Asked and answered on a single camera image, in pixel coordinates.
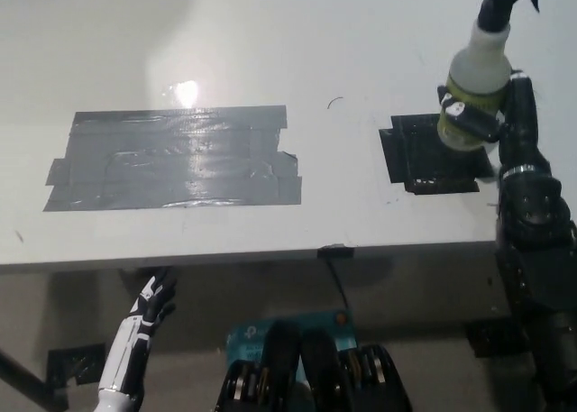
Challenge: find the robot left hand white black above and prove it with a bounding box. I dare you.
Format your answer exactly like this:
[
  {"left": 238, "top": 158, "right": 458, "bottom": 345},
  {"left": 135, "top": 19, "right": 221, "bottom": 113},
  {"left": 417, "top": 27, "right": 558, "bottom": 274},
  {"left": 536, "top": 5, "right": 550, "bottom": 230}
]
[{"left": 97, "top": 266, "right": 179, "bottom": 394}]

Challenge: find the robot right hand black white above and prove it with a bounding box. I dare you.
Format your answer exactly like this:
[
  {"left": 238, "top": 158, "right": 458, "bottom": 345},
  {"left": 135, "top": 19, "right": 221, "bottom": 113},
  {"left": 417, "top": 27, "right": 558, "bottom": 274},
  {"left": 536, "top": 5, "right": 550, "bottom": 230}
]
[{"left": 436, "top": 70, "right": 554, "bottom": 178}]

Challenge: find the spray bottle green label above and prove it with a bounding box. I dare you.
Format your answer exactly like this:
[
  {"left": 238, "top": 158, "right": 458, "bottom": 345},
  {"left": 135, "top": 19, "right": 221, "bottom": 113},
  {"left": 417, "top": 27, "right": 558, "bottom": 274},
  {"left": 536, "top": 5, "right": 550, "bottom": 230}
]
[{"left": 435, "top": 0, "right": 556, "bottom": 152}]

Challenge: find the black table leg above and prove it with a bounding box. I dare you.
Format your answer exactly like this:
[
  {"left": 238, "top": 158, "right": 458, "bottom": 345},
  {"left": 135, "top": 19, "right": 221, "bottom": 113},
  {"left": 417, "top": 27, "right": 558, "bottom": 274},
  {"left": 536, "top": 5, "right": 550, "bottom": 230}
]
[{"left": 0, "top": 347, "right": 69, "bottom": 412}]

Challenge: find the teal router box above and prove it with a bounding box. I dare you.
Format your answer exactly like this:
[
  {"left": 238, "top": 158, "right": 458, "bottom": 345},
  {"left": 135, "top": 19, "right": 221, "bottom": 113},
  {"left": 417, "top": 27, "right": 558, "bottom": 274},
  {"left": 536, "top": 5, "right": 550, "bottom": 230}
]
[{"left": 224, "top": 309, "right": 356, "bottom": 381}]

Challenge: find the black tape square patch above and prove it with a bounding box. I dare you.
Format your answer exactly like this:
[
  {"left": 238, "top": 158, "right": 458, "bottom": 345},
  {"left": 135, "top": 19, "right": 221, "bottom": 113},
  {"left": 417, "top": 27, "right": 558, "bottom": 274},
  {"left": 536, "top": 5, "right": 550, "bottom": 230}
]
[{"left": 378, "top": 113, "right": 496, "bottom": 197}]

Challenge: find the grey duct tape patch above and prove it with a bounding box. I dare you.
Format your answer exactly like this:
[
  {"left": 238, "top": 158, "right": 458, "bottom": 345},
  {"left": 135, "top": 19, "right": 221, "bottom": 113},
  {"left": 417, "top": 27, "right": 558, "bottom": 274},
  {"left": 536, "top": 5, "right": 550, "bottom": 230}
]
[{"left": 42, "top": 105, "right": 303, "bottom": 213}]

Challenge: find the thin black cable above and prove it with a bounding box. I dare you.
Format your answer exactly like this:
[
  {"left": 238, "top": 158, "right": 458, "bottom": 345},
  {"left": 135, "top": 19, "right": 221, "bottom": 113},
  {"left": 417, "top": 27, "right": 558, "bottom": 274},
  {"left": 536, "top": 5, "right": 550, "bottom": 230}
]
[{"left": 325, "top": 256, "right": 351, "bottom": 312}]

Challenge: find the black tape cable clip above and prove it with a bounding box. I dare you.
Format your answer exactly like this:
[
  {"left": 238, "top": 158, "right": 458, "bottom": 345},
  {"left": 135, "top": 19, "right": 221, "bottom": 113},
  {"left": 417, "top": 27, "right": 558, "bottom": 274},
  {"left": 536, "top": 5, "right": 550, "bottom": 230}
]
[{"left": 316, "top": 244, "right": 356, "bottom": 258}]

